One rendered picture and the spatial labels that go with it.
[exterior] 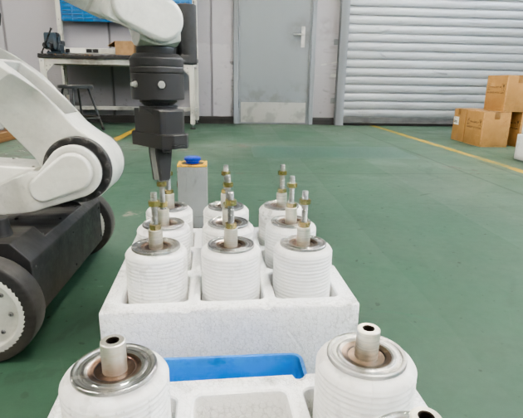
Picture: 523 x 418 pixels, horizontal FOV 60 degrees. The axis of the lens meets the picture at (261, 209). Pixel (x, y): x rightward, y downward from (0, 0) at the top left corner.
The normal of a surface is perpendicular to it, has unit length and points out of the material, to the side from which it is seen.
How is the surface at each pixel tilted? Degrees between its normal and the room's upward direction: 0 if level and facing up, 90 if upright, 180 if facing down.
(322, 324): 90
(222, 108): 90
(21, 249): 45
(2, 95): 111
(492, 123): 90
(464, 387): 0
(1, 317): 90
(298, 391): 0
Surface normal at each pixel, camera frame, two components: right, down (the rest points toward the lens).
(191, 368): 0.09, 0.24
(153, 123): -0.69, 0.18
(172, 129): 0.73, 0.20
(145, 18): 0.43, 0.25
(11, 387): 0.02, -0.96
